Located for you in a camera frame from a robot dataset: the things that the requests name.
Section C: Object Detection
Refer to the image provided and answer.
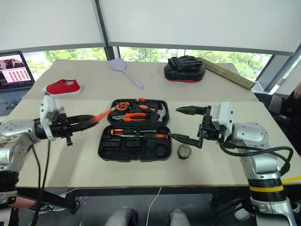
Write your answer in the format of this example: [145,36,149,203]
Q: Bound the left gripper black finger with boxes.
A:
[69,121,94,132]
[67,114,95,124]

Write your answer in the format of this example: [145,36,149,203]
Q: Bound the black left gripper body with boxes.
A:
[49,113,74,146]

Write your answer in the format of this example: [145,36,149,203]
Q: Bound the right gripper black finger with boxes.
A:
[169,133,200,145]
[175,105,206,116]

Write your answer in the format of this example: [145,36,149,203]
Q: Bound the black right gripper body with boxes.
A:
[197,105,224,149]

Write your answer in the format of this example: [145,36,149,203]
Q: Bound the orange utility knife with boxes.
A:
[90,106,116,123]

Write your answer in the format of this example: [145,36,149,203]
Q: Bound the black plastic tool case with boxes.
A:
[97,98,173,163]

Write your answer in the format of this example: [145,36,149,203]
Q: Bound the dark grey tape roll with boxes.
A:
[177,144,192,161]

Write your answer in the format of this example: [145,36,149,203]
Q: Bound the black round tape roll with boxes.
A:
[154,143,168,158]

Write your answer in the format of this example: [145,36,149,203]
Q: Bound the red slip-on shoe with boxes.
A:
[42,79,84,96]

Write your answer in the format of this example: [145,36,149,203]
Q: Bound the long orange black screwdriver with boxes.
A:
[110,128,144,137]

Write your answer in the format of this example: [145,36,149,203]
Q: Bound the black red boxing pad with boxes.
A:
[163,56,207,83]

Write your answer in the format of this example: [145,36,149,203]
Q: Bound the orange black tape measure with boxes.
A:
[115,101,130,112]

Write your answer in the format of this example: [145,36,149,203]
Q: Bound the brown rolled mat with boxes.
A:
[197,56,256,90]

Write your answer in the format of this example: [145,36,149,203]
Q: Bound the lilac plastic fly swatter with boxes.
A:
[108,58,145,90]

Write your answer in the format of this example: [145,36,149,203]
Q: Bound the open laptop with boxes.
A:
[0,50,36,116]

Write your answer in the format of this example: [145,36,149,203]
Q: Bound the black office chair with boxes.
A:
[267,89,301,156]

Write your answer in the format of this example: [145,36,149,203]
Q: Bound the grey rounded shape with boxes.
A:
[104,206,138,226]
[169,209,191,226]

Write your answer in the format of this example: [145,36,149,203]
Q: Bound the bystander person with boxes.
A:
[293,81,301,100]

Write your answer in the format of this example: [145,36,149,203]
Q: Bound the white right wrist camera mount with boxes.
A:
[211,101,235,142]

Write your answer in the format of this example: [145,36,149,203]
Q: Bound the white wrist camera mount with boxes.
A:
[39,94,59,141]
[211,101,235,142]

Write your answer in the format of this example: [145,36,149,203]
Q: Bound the black handled claw hammer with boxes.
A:
[150,106,168,123]

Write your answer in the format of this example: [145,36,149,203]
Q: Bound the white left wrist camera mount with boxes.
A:
[39,94,59,141]

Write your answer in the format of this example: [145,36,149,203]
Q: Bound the black orange screwdriver handle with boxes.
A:
[135,132,169,142]

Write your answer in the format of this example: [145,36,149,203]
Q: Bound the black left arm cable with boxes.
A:
[30,140,51,190]

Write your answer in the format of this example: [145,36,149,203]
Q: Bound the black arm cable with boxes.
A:
[219,140,294,176]
[30,140,51,190]

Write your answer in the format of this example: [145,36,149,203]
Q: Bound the orange handled pliers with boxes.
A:
[112,112,147,123]

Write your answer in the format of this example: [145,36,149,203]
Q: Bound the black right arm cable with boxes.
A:
[219,140,294,176]

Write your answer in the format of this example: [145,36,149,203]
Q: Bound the thin white cable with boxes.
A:
[59,187,80,197]

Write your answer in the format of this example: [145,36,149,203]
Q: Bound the black table frame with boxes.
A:
[16,187,215,210]

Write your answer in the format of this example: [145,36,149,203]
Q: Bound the grey window frame post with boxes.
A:
[91,0,121,61]

